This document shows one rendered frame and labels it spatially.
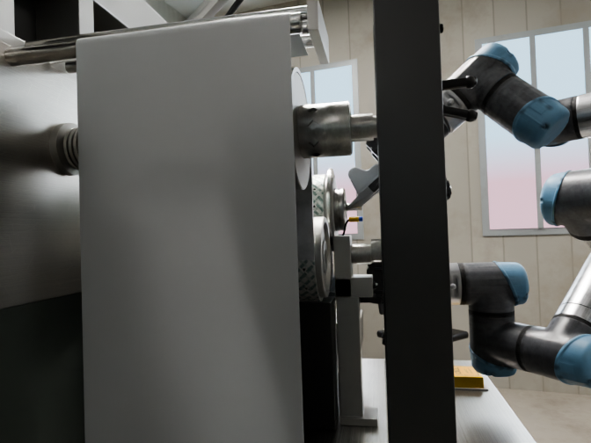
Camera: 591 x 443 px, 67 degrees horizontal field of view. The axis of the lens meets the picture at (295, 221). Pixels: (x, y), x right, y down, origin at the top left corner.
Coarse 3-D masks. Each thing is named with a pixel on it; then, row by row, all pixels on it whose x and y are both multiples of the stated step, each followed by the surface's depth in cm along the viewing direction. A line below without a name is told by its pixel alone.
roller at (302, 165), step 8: (296, 80) 52; (296, 88) 52; (296, 96) 52; (304, 96) 58; (296, 104) 52; (304, 104) 58; (296, 112) 52; (296, 120) 51; (296, 128) 51; (296, 136) 51; (296, 144) 51; (296, 152) 51; (296, 160) 50; (304, 160) 56; (296, 168) 50; (304, 168) 56; (296, 176) 51; (304, 176) 56; (296, 184) 52; (304, 184) 55
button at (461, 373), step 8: (456, 368) 91; (464, 368) 90; (472, 368) 90; (456, 376) 86; (464, 376) 86; (472, 376) 86; (480, 376) 86; (456, 384) 86; (464, 384) 86; (472, 384) 86; (480, 384) 85
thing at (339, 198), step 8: (336, 192) 76; (344, 192) 76; (336, 200) 75; (344, 200) 76; (336, 208) 75; (344, 208) 75; (336, 216) 75; (344, 216) 75; (336, 224) 76; (344, 224) 76
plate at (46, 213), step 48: (0, 48) 50; (0, 96) 50; (48, 96) 57; (0, 144) 49; (48, 144) 57; (0, 192) 49; (48, 192) 56; (0, 240) 49; (48, 240) 56; (0, 288) 49; (48, 288) 56
